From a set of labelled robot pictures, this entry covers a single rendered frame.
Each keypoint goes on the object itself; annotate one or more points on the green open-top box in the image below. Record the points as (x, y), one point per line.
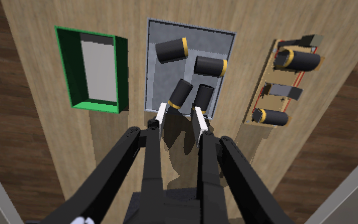
(95, 69)

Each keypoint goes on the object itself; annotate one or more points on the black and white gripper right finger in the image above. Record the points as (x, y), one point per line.
(255, 202)

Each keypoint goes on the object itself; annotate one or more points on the black battery with gold top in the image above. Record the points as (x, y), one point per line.
(273, 117)
(203, 97)
(171, 49)
(302, 61)
(210, 66)
(180, 94)

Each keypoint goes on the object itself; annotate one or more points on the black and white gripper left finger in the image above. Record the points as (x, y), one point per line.
(94, 197)

